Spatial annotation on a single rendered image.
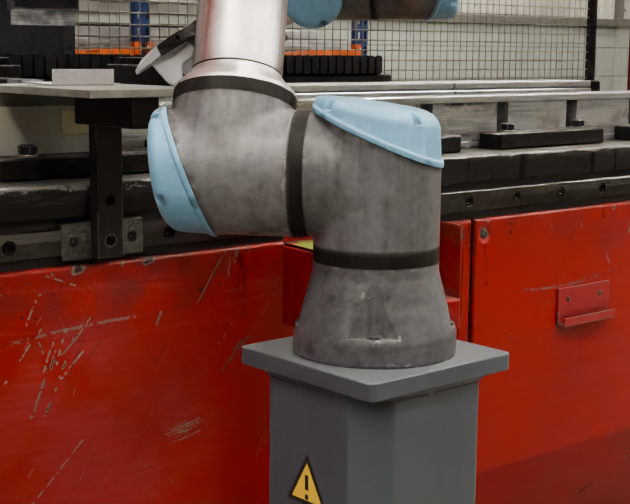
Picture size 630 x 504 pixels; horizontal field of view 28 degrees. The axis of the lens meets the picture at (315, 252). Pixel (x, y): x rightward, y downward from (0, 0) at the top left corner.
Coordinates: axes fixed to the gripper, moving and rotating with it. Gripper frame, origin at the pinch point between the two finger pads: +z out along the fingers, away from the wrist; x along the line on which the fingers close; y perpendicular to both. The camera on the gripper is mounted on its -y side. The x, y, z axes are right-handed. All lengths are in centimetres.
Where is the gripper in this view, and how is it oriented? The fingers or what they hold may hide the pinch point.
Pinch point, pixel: (150, 63)
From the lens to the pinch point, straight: 184.5
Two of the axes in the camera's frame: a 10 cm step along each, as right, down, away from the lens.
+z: -8.2, 4.4, 3.7
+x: 3.5, -1.5, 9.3
